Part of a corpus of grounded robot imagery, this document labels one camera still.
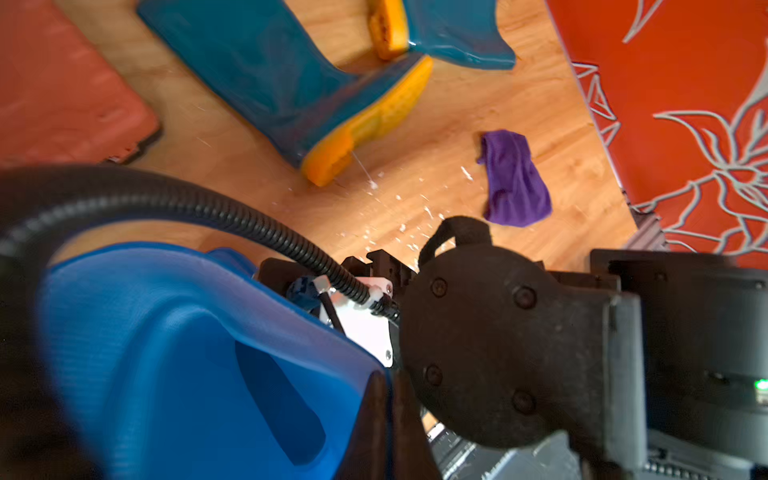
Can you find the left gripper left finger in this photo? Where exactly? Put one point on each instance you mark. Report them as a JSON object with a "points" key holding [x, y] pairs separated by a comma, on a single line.
{"points": [[367, 453]]}

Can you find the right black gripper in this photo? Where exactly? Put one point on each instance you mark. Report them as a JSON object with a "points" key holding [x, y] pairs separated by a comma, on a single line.
{"points": [[653, 363]]}

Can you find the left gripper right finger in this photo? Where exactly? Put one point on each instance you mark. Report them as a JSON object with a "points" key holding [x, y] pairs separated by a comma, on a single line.
{"points": [[412, 457]]}

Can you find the bright blue rubber boot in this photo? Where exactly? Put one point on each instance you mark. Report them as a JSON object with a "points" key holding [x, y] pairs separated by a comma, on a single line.
{"points": [[177, 364]]}

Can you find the purple cloth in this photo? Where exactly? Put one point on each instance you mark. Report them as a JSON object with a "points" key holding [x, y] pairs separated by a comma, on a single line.
{"points": [[517, 195]]}

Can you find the teal boot with yellow sole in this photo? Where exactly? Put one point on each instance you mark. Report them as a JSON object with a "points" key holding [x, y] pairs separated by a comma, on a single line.
{"points": [[259, 59]]}

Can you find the orange plastic tool case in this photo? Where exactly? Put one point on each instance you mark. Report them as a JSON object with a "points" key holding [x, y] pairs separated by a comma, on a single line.
{"points": [[61, 101]]}

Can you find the teal boot near back wall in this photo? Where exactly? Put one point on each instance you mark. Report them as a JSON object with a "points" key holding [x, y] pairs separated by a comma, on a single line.
{"points": [[461, 32]]}

